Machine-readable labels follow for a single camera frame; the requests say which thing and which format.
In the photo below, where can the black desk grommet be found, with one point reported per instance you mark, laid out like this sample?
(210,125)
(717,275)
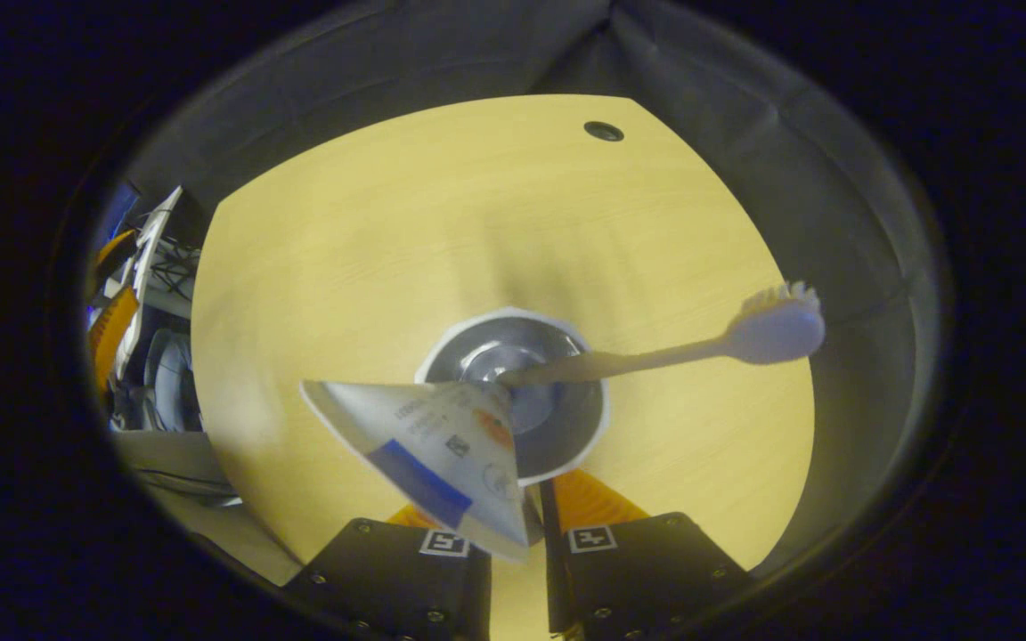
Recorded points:
(603,131)

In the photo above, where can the white toothpaste tube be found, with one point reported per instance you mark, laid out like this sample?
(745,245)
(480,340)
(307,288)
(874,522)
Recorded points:
(424,445)

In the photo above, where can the grey round object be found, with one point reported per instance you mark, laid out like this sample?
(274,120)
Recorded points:
(173,383)

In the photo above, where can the beige toothbrush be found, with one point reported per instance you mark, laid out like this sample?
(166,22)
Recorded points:
(655,358)

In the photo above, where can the white frame bar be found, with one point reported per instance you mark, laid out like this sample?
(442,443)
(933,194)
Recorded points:
(150,258)

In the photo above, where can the light wooden desktop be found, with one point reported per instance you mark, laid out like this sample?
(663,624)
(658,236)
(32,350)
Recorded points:
(433,223)

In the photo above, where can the white cup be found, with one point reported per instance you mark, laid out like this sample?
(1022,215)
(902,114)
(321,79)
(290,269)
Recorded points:
(557,427)

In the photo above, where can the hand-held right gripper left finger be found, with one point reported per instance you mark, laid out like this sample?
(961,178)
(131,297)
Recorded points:
(388,579)

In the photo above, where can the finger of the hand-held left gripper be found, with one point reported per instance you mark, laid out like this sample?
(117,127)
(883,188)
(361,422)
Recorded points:
(114,338)
(117,247)

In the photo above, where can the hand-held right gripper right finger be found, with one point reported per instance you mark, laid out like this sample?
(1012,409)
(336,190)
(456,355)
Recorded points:
(551,570)

